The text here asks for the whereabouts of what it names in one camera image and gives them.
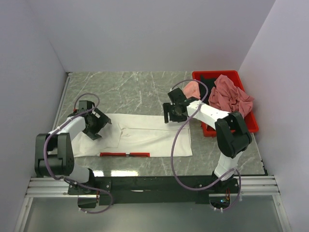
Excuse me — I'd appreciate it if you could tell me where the white t shirt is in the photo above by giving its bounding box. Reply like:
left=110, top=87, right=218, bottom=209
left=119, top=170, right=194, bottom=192
left=72, top=114, right=193, bottom=158

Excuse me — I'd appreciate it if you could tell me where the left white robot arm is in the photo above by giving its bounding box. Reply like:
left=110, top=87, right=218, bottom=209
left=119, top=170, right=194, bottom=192
left=34, top=101, right=112, bottom=194

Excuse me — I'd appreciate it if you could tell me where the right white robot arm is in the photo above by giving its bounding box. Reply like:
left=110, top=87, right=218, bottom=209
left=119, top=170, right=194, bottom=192
left=163, top=88, right=252, bottom=193

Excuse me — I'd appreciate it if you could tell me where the light pink t shirt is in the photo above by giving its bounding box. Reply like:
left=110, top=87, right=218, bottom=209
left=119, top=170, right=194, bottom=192
left=183, top=81, right=200, bottom=100

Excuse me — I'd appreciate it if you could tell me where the black t shirt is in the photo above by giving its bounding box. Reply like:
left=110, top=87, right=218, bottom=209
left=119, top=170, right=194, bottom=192
left=198, top=74, right=219, bottom=102

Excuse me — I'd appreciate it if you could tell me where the dusty pink t shirt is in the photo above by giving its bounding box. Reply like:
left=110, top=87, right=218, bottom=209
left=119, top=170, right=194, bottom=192
left=208, top=75, right=254, bottom=117

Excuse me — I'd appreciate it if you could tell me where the red plastic bin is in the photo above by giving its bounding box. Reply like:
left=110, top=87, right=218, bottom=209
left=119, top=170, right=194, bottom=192
left=192, top=70, right=259, bottom=137

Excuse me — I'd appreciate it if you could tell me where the black base beam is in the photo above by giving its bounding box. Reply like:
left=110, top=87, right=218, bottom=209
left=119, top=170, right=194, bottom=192
left=68, top=175, right=239, bottom=205

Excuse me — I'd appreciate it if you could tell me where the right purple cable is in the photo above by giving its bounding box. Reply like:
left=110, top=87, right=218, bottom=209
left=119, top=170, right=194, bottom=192
left=170, top=80, right=243, bottom=211

